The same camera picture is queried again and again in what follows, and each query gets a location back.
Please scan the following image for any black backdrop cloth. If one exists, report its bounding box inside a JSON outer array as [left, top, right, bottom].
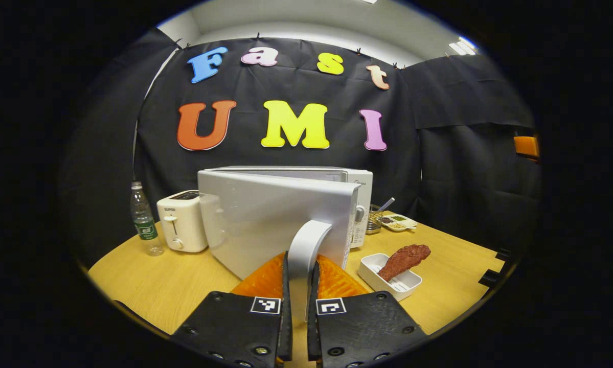
[[61, 28, 542, 266]]

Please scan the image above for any white divided condiment dish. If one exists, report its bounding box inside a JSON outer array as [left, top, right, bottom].
[[379, 214, 418, 232]]

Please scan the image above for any white rectangular food tray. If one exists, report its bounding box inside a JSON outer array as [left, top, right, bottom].
[[358, 253, 422, 301]]

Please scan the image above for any small ceiling light panel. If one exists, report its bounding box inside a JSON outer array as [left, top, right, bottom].
[[448, 37, 476, 56]]

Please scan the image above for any reddish brown chicken drumstick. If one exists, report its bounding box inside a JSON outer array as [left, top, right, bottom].
[[377, 244, 431, 282]]

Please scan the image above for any wire basket with spoon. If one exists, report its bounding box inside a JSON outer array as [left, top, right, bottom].
[[366, 198, 395, 235]]

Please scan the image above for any white microwave oven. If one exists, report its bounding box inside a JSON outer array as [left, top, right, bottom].
[[198, 166, 373, 323]]

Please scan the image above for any clear water bottle green label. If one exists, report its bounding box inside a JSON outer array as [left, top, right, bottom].
[[130, 181, 165, 256]]

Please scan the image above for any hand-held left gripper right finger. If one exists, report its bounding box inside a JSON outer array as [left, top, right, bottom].
[[307, 255, 430, 368]]

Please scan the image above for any white toaster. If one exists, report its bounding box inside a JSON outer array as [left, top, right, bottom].
[[157, 190, 209, 253]]

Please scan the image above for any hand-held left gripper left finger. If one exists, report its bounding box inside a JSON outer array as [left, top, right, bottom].
[[171, 251, 293, 368]]

